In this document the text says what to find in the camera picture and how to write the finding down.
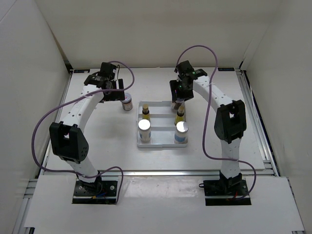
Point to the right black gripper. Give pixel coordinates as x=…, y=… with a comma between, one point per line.
x=174, y=85

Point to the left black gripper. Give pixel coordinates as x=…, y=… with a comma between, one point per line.
x=117, y=95

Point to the brown spice jar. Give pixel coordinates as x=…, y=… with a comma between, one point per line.
x=177, y=103
x=127, y=104

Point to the yellow label bottle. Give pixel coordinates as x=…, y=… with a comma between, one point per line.
x=180, y=114
x=145, y=112

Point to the silver lid blue bottle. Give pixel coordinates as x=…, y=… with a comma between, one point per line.
x=181, y=133

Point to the silver lid white bottle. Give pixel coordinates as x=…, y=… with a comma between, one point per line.
x=144, y=129

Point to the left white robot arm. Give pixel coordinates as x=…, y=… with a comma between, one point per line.
x=67, y=138

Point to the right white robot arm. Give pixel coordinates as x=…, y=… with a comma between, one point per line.
x=230, y=121

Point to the white tiered tray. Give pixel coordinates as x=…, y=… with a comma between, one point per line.
x=163, y=130

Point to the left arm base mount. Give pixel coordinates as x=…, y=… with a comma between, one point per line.
x=102, y=192

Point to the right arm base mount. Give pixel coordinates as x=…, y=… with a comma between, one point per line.
x=216, y=195

